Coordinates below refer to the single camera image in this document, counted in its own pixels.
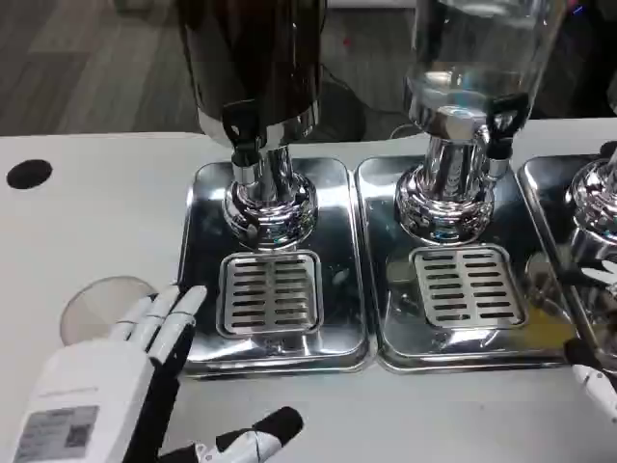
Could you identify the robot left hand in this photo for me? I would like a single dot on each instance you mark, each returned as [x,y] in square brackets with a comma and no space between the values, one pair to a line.
[91,381]

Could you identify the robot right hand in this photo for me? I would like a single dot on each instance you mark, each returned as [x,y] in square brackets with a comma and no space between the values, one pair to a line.
[598,386]

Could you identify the clear ribbed glass cup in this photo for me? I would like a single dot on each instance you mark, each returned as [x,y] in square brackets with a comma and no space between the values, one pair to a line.
[96,304]

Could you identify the steel slotted drip grid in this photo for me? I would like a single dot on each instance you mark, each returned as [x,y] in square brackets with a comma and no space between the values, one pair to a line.
[460,289]
[270,294]

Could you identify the chrome drink dispenser base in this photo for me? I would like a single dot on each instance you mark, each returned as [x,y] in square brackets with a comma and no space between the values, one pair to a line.
[595,193]

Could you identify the steel drip tray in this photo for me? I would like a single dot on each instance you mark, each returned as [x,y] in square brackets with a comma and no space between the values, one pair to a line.
[381,226]
[544,193]
[337,231]

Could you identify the black round counter hole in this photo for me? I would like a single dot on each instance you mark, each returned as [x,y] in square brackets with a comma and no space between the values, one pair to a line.
[29,173]

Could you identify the black tap on clear dispenser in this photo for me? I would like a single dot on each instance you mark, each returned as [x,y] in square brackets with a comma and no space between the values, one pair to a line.
[501,140]

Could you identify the clear drink dispenser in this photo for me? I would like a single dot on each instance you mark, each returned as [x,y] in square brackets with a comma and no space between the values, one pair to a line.
[453,159]

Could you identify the black tap on dark dispenser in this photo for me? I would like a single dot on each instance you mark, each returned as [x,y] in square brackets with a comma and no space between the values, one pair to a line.
[241,144]

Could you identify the dark drink dispenser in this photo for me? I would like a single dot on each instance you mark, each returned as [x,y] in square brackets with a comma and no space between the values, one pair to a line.
[250,53]

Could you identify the black round floor base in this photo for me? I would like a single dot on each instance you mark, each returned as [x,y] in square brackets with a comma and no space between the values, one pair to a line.
[344,111]

